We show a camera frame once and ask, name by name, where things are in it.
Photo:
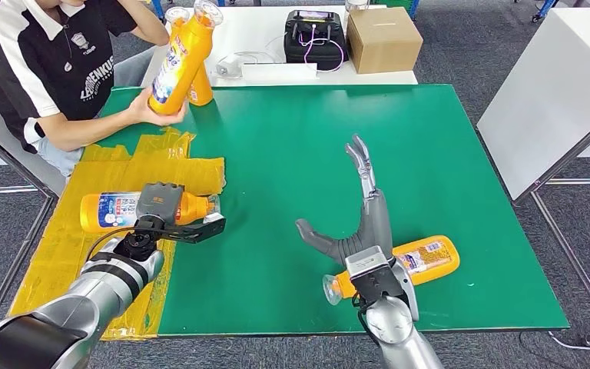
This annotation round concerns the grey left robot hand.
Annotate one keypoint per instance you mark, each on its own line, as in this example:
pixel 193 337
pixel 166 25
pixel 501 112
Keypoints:
pixel 160 201

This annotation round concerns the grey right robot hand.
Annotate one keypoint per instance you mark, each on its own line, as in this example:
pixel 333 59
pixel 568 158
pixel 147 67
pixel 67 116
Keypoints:
pixel 376 224

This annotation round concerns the person's right hand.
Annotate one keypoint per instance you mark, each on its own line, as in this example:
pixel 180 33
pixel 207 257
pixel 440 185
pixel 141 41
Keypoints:
pixel 145 114

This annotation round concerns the orange detergent bottle clear cap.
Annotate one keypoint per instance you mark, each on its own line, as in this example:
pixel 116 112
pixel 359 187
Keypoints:
pixel 445 265
pixel 188 51
pixel 195 209
pixel 202 89

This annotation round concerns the person's right forearm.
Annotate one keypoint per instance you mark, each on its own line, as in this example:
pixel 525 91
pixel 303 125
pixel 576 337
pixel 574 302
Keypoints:
pixel 91 130

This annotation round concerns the person's left forearm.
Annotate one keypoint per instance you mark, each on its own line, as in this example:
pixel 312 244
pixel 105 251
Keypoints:
pixel 147 28

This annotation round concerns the white power adapter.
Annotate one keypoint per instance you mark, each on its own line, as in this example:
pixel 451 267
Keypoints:
pixel 229 66

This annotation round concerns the blue metal rack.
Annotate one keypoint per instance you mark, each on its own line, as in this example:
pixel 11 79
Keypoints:
pixel 543 7
pixel 158 9
pixel 414 7

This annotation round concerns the yellow taped plastic sheet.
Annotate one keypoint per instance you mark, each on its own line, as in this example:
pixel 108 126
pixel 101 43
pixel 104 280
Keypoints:
pixel 61 265

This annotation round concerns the clear plastic bag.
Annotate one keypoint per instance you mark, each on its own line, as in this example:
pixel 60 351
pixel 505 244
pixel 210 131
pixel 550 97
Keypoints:
pixel 259 58

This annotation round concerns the person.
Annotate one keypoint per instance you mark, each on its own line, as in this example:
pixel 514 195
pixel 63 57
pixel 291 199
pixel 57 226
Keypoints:
pixel 20 66

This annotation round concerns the flat white box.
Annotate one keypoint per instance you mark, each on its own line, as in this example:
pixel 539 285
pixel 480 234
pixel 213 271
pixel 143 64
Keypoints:
pixel 280 74

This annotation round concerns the white desk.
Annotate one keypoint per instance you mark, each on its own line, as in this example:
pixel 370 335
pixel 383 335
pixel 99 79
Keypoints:
pixel 259 30

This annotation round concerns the black remote controller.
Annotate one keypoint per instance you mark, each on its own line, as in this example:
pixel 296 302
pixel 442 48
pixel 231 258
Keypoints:
pixel 297 51

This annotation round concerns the brown cardboard box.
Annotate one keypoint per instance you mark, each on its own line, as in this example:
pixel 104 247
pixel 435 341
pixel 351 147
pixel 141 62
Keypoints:
pixel 384 46

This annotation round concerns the clear glass jar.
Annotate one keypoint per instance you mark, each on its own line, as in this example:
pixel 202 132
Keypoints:
pixel 356 5

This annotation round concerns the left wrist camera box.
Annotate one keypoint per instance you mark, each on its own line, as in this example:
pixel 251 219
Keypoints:
pixel 198 232

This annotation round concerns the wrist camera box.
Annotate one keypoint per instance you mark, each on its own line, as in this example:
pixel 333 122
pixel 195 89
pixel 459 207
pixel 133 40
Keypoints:
pixel 374 277
pixel 198 232

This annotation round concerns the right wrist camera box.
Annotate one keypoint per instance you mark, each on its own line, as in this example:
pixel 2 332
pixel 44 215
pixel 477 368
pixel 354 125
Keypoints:
pixel 374 277

